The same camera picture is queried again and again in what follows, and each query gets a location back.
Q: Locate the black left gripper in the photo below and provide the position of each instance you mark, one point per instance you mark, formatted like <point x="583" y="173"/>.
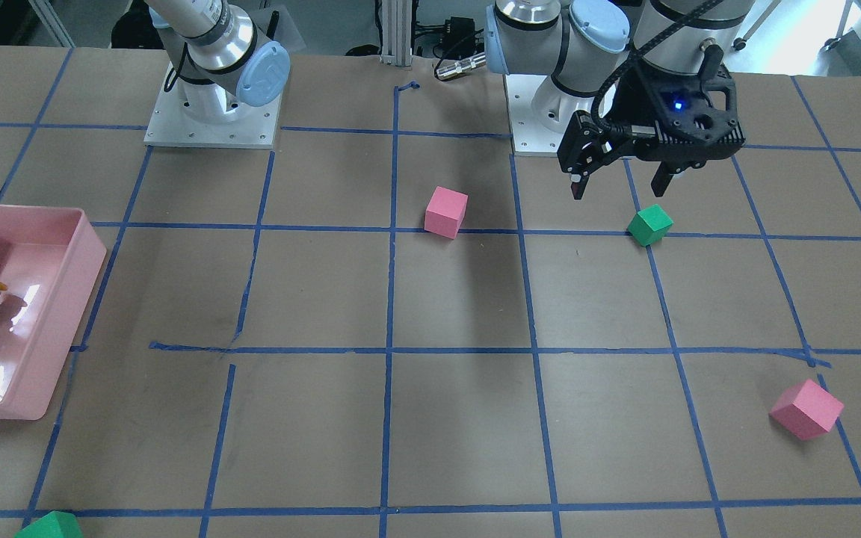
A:
<point x="634" y="99"/>

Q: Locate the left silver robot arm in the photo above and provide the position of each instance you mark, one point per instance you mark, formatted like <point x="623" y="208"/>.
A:
<point x="592" y="82"/>

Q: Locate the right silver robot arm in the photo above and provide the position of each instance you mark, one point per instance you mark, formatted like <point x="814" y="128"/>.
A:
<point x="140" y="139"/>

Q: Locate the green foam cube far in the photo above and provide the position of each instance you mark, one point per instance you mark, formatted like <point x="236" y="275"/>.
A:
<point x="649" y="225"/>

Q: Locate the pink plastic bin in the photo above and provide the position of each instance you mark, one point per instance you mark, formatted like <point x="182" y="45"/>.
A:
<point x="50" y="259"/>

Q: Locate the pink foam cube centre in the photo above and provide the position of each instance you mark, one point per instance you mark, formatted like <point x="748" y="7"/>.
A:
<point x="445" y="212"/>

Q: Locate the pink foam cube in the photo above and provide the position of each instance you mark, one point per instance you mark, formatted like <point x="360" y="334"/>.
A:
<point x="807" y="410"/>
<point x="445" y="212"/>

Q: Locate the green foam cube near bin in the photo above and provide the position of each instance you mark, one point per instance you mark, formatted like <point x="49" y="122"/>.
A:
<point x="55" y="524"/>

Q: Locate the pink foam cube far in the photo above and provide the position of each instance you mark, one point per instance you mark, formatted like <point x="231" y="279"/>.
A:
<point x="807" y="410"/>

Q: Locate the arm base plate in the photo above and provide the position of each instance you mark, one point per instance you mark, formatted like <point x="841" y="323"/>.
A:
<point x="193" y="116"/>
<point x="539" y="112"/>

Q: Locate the aluminium frame post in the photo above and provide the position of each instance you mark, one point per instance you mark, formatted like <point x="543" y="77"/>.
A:
<point x="395" y="22"/>

